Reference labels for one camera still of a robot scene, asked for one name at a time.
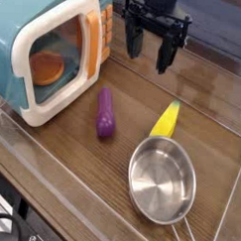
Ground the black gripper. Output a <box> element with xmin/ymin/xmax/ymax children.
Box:
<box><xmin>123</xmin><ymin>0</ymin><xmax>192</xmax><ymax>74</ymax></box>

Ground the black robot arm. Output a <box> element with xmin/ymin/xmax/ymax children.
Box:
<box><xmin>122</xmin><ymin>0</ymin><xmax>192</xmax><ymax>74</ymax></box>

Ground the purple toy eggplant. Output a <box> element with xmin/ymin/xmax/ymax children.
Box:
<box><xmin>95</xmin><ymin>87</ymin><xmax>116</xmax><ymax>138</ymax></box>

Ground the yellow toy corn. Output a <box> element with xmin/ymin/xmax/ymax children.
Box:
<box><xmin>150</xmin><ymin>100</ymin><xmax>181</xmax><ymax>138</ymax></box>

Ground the blue toy microwave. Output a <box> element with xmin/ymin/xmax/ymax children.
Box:
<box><xmin>0</xmin><ymin>0</ymin><xmax>113</xmax><ymax>127</ymax></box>

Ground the silver metal pot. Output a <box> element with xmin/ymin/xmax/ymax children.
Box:
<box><xmin>124</xmin><ymin>134</ymin><xmax>204</xmax><ymax>241</ymax></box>

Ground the clear acrylic barrier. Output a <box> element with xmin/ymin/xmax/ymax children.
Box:
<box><xmin>0</xmin><ymin>105</ymin><xmax>149</xmax><ymax>241</ymax></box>

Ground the black cable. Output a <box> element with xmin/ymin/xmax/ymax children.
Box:
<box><xmin>0</xmin><ymin>212</ymin><xmax>23</xmax><ymax>241</ymax></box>

